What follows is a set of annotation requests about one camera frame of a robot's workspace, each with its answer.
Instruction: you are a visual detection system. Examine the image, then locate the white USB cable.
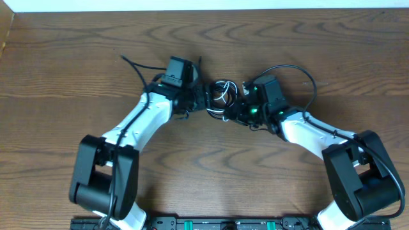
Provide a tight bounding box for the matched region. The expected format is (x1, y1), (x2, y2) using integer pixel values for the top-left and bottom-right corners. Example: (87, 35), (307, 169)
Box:
(206, 80), (239, 123)

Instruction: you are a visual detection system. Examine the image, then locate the black USB cable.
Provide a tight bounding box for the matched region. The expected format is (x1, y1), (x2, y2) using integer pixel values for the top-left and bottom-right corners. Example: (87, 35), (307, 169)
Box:
(197, 56), (240, 121)

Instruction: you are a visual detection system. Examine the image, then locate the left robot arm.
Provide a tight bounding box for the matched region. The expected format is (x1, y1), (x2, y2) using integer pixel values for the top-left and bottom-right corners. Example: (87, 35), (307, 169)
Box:
(69, 56), (209, 229)

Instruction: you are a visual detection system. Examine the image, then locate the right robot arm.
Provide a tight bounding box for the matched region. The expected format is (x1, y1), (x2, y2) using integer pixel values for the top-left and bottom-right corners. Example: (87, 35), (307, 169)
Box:
(224, 75), (405, 229)

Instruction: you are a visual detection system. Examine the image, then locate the cardboard box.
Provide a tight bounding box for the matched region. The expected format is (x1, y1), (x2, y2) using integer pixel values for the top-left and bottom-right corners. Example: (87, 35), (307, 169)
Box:
(0, 0), (15, 56)

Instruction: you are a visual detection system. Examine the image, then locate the left camera cable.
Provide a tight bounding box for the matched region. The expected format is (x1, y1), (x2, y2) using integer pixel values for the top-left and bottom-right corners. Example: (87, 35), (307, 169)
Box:
(97, 54), (169, 229)

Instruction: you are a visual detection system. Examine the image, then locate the camera cable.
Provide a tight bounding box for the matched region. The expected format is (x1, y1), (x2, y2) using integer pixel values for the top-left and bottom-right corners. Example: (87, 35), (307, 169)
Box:
(252, 64), (406, 229)
(97, 54), (169, 229)

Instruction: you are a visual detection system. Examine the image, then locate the right camera cable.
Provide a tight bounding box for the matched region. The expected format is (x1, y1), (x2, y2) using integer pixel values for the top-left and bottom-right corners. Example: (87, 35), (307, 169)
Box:
(252, 64), (406, 229)

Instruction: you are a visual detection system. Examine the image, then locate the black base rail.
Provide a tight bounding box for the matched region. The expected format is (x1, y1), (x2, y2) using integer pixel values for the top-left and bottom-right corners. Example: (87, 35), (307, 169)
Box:
(69, 216), (392, 230)

